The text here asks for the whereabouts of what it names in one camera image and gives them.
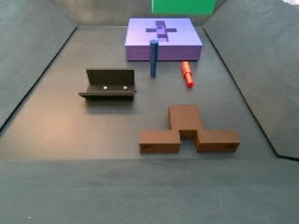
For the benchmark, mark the green U-shaped block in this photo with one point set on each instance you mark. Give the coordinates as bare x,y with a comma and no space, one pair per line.
194,7

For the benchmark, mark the purple board with cross slot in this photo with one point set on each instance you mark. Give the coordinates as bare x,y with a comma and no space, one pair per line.
178,41

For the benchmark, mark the brown T-shaped block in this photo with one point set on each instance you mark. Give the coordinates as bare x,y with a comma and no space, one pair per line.
185,127

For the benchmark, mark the red stepped peg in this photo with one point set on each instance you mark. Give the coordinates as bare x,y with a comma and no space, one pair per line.
186,74

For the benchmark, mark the blue cylindrical peg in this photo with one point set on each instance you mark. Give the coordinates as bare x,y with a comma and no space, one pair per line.
153,47

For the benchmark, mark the black angle bracket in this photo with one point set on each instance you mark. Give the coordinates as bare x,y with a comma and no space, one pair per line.
109,84

